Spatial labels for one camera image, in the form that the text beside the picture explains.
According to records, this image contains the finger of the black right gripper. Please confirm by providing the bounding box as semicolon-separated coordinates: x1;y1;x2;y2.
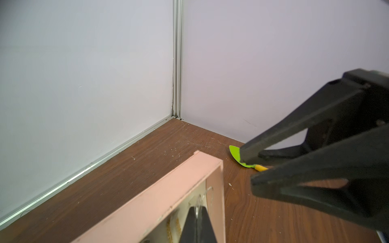
250;125;389;231

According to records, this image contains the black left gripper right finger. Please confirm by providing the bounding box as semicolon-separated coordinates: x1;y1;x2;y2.
198;206;217;243

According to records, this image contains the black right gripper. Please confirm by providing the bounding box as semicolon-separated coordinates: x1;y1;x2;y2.
240;69;389;166

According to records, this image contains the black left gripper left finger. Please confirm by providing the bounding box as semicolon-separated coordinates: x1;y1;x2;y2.
179;207;199;243

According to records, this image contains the pink jewelry box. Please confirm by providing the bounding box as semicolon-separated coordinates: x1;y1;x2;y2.
74;151;226;243

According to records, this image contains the green leaf spatula yellow handle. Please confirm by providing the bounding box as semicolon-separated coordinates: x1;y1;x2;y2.
229;145;267;172

